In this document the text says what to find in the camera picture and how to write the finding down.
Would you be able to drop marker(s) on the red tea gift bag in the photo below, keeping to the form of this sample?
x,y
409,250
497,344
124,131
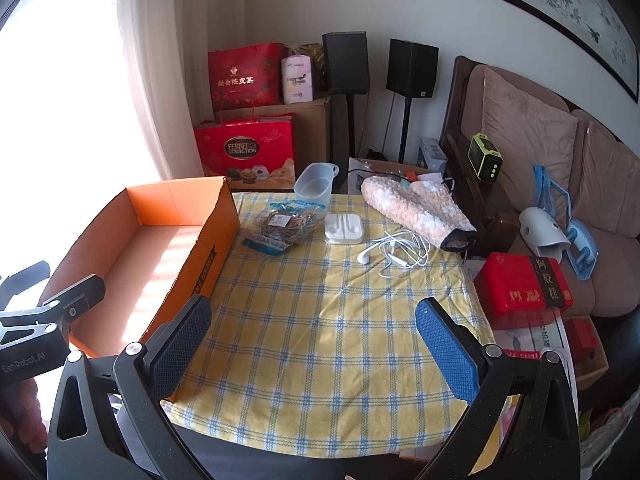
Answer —
x,y
245,77

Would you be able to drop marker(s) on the small cardboard box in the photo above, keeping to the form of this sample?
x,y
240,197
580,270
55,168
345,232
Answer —
x,y
592,360

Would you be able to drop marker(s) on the black speaker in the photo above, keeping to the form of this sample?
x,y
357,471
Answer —
x,y
345,62
411,67

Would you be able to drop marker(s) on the pink fluffy slipper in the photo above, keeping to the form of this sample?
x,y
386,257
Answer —
x,y
415,207

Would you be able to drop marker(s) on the brown sofa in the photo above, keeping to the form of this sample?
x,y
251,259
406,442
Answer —
x,y
615,265

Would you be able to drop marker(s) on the white earphone case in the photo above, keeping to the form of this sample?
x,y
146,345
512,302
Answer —
x,y
344,229

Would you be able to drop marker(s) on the open cardboard box with clutter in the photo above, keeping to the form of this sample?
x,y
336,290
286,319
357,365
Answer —
x,y
385,167

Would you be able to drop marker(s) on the person's left hand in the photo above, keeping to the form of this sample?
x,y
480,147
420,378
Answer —
x,y
29,412

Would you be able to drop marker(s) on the bag of dried herbs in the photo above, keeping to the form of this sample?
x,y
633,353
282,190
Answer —
x,y
280,225

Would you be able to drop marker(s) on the gold wrapped package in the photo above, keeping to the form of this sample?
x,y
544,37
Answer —
x,y
317,60

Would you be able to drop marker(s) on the red chocolate gift bag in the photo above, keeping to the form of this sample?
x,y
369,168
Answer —
x,y
240,152

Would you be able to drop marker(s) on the brown cardboard box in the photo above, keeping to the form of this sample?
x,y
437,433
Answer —
x,y
312,130

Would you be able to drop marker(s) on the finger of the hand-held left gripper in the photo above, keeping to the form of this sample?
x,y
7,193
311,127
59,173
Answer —
x,y
25,280
80,294

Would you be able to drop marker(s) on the orange cardboard box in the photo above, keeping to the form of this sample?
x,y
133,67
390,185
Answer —
x,y
150,250

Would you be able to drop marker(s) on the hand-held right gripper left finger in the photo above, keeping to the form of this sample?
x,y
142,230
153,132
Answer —
x,y
180,340

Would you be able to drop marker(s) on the white handheld massager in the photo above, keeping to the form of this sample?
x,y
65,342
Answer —
x,y
540,232

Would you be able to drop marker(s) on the yellow checkered tablecloth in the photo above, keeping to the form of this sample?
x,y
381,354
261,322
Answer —
x,y
325,335

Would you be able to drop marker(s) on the beige sofa cushion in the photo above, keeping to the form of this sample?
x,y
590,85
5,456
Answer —
x,y
520,130
610,180

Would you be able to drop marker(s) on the translucent plastic measuring cup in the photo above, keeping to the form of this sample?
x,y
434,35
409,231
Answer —
x,y
312,190

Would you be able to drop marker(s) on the white curtain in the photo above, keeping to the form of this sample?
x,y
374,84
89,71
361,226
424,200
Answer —
x,y
150,70

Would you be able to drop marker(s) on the blue and white small box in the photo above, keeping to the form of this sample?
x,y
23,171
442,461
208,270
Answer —
x,y
432,152

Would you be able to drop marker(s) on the red gift box black band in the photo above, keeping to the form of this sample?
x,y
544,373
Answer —
x,y
515,285

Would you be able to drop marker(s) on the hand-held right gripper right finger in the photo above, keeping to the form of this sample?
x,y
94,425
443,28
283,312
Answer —
x,y
445,350

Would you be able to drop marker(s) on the green portable radio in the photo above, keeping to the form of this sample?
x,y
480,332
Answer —
x,y
484,157

